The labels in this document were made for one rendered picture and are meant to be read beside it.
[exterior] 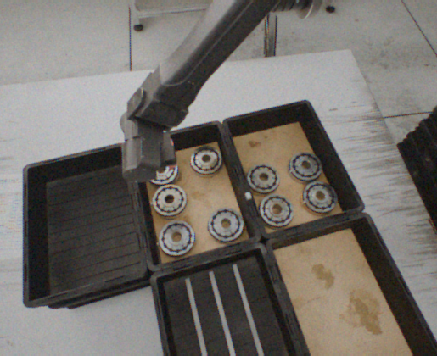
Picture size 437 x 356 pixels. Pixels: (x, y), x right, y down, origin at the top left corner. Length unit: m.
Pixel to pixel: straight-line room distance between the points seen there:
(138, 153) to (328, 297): 0.64
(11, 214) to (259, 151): 0.89
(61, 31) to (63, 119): 1.71
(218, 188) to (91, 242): 0.41
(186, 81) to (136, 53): 2.18
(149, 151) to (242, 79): 0.93
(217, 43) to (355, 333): 0.78
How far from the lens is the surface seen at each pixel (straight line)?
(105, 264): 0.93
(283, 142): 1.04
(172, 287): 0.87
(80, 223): 0.99
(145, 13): 2.74
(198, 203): 0.92
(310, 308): 0.89
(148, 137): 0.51
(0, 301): 1.20
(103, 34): 2.87
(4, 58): 3.00
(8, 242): 1.23
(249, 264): 0.87
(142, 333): 1.01
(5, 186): 1.33
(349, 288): 0.93
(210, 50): 0.42
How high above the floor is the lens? 1.69
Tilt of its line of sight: 65 degrees down
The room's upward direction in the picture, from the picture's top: straight up
